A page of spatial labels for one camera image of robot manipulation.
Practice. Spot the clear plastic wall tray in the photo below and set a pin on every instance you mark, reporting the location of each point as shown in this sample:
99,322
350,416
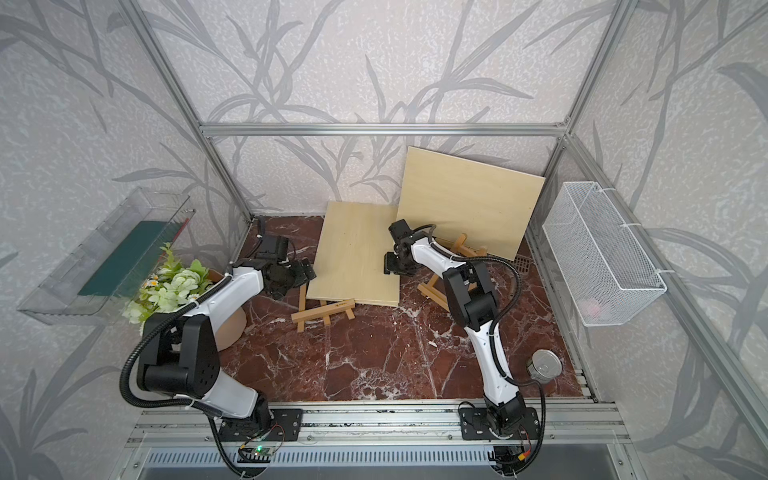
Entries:
96,281

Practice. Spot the round metal tin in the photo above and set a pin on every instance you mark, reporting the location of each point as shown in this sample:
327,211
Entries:
544,366

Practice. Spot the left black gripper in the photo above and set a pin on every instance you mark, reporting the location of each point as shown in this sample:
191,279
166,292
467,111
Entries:
301,276

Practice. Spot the aluminium front rail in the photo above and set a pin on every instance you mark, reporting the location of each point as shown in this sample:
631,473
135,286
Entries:
386,423

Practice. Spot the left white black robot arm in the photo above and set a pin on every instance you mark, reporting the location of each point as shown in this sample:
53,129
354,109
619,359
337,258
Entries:
177,363

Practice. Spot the light plywood board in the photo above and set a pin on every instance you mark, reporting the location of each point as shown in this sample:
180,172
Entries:
492,205
349,262

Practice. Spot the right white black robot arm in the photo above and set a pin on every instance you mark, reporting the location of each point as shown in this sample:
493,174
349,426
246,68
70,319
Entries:
474,306

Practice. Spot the brown plastic grid piece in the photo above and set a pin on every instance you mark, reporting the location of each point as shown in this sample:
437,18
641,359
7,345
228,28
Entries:
523,264

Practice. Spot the wooden easel frame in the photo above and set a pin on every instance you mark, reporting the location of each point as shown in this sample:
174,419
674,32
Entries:
438,261
323,312

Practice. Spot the white wire mesh basket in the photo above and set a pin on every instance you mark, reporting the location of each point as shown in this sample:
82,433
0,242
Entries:
608,274

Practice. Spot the artificial flower bouquet in pot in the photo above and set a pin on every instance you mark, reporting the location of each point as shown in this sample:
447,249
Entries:
171,285

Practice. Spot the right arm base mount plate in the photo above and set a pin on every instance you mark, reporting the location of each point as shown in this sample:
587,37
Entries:
513,421

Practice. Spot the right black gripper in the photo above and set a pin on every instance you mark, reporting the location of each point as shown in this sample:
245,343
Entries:
388,266

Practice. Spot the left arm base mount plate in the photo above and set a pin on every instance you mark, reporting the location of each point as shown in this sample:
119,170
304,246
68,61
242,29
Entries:
284,425

